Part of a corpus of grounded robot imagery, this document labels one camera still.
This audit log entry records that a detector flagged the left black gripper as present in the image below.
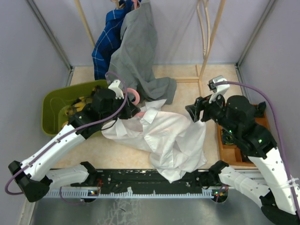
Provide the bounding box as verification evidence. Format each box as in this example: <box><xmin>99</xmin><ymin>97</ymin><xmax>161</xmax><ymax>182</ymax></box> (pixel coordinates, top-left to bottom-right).
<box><xmin>101</xmin><ymin>93</ymin><xmax>140</xmax><ymax>124</ymax></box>

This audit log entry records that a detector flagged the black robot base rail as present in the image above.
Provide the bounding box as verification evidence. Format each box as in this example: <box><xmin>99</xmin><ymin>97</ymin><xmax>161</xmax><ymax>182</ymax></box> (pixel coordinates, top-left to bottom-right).
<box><xmin>46</xmin><ymin>169</ymin><xmax>222</xmax><ymax>202</ymax></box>

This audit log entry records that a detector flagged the pink plastic hanger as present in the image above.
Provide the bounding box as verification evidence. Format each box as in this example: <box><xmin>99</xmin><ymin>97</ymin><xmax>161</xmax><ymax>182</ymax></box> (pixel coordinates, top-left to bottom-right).
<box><xmin>127</xmin><ymin>88</ymin><xmax>145</xmax><ymax>118</ymax></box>

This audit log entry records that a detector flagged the wooden compartment tray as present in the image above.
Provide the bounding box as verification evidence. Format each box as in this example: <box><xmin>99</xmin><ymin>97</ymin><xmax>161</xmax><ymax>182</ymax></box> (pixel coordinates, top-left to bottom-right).
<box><xmin>217</xmin><ymin>112</ymin><xmax>270</xmax><ymax>169</ymax></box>

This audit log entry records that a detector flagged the blue plaid hanging shirt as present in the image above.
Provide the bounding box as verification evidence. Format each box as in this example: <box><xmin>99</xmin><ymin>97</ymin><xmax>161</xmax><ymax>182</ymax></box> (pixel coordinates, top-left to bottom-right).
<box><xmin>91</xmin><ymin>0</ymin><xmax>133</xmax><ymax>80</ymax></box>

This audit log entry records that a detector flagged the yellow plaid flannel shirt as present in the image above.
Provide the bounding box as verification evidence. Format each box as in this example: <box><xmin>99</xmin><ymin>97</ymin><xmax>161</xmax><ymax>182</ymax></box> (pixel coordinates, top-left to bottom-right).
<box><xmin>63</xmin><ymin>85</ymin><xmax>101</xmax><ymax>119</ymax></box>

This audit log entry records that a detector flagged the wooden clothes rack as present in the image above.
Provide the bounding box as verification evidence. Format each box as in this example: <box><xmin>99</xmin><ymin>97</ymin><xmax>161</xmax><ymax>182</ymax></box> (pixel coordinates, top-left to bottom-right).
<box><xmin>74</xmin><ymin>0</ymin><xmax>226</xmax><ymax>88</ymax></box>

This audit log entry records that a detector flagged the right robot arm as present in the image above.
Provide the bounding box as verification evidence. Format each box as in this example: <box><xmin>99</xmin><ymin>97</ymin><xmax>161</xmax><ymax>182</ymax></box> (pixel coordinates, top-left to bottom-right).
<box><xmin>185</xmin><ymin>95</ymin><xmax>300</xmax><ymax>225</ymax></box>

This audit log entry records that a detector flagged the grey hanging shirt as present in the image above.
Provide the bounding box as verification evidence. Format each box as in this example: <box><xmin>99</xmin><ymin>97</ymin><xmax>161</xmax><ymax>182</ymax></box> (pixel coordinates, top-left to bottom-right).
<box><xmin>108</xmin><ymin>0</ymin><xmax>177</xmax><ymax>105</ymax></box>

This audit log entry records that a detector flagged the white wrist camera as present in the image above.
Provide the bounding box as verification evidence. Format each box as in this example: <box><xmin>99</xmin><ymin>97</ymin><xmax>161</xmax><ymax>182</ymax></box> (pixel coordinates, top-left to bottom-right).
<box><xmin>208</xmin><ymin>75</ymin><xmax>230</xmax><ymax>103</ymax></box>
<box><xmin>108</xmin><ymin>79</ymin><xmax>124</xmax><ymax>99</ymax></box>

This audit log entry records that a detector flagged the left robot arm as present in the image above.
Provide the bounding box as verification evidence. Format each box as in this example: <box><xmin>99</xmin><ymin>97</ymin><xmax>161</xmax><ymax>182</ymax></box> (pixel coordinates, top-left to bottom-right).
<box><xmin>8</xmin><ymin>86</ymin><xmax>140</xmax><ymax>203</ymax></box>

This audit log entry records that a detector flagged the olive green plastic basket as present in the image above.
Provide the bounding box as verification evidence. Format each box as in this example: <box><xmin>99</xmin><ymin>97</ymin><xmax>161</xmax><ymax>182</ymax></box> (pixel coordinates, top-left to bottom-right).
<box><xmin>41</xmin><ymin>80</ymin><xmax>108</xmax><ymax>137</ymax></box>

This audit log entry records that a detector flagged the white shirt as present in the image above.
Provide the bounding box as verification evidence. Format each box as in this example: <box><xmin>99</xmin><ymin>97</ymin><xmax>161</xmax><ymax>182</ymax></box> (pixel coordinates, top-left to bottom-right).
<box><xmin>102</xmin><ymin>99</ymin><xmax>207</xmax><ymax>183</ymax></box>

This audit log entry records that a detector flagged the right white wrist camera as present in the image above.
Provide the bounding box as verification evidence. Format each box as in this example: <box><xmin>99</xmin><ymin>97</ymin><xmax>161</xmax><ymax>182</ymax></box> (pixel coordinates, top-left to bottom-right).
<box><xmin>208</xmin><ymin>75</ymin><xmax>230</xmax><ymax>103</ymax></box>

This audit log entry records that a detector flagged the dark rolled cloth in tray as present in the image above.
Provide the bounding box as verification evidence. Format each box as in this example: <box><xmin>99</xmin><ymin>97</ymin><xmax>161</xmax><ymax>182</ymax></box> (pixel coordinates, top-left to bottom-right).
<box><xmin>254</xmin><ymin>101</ymin><xmax>267</xmax><ymax>118</ymax></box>

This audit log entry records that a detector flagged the light wooden hanger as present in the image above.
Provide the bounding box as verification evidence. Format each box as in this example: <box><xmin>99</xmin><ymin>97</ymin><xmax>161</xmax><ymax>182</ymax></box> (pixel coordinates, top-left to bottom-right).
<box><xmin>197</xmin><ymin>0</ymin><xmax>210</xmax><ymax>60</ymax></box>

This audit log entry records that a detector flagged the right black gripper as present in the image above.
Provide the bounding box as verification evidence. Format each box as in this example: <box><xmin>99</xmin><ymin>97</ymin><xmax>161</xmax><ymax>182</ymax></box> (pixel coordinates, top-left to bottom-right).
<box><xmin>185</xmin><ymin>89</ymin><xmax>237</xmax><ymax>134</ymax></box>

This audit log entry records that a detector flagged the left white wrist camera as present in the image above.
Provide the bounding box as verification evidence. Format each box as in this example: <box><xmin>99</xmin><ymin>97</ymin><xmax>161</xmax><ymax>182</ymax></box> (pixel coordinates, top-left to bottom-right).
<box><xmin>108</xmin><ymin>79</ymin><xmax>124</xmax><ymax>99</ymax></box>

